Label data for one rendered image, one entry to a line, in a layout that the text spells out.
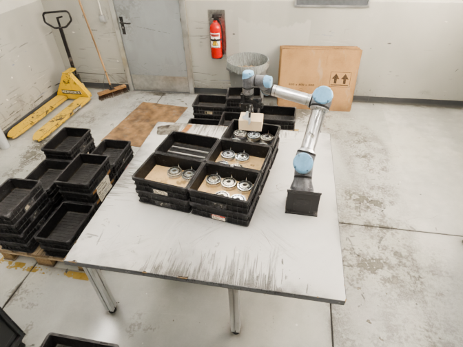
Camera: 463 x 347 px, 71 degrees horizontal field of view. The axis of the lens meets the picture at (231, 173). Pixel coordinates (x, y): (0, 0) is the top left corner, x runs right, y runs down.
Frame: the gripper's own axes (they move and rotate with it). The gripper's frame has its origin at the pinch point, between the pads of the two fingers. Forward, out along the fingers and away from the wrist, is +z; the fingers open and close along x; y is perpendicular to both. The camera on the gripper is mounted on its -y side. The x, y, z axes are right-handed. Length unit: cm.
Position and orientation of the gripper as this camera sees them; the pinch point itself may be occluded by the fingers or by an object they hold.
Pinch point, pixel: (251, 119)
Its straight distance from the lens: 234.2
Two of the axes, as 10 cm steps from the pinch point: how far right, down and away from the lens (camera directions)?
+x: -1.8, 6.3, -7.6
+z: 0.4, 7.7, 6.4
